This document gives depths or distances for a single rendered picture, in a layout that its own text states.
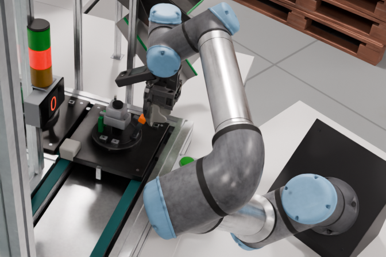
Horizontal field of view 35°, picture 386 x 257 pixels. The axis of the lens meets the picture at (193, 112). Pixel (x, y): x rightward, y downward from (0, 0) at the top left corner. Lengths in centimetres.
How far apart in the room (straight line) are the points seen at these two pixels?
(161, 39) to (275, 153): 71
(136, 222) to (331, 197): 48
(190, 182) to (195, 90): 106
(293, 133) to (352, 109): 169
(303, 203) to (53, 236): 62
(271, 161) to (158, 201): 84
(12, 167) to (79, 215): 100
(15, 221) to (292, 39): 362
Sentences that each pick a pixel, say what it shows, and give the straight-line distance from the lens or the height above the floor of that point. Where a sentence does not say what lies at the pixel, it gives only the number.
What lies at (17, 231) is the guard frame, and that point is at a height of 161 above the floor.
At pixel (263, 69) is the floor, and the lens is 383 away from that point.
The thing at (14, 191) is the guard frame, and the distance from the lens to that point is 64.
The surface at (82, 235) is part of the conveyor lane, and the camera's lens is 157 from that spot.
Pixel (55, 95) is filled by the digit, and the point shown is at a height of 122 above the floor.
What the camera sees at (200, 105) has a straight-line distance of 205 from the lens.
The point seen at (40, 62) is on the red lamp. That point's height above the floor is 133.
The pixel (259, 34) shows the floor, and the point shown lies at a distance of 417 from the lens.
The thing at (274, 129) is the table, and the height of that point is 86.
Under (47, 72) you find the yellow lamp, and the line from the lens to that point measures 142.
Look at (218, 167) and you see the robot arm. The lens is 107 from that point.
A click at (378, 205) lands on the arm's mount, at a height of 103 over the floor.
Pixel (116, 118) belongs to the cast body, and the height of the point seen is 106.
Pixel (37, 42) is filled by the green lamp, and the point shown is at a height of 138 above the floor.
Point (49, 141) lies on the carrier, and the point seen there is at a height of 97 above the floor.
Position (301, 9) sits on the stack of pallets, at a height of 16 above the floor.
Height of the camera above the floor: 213
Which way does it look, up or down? 39 degrees down
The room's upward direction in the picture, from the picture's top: 8 degrees clockwise
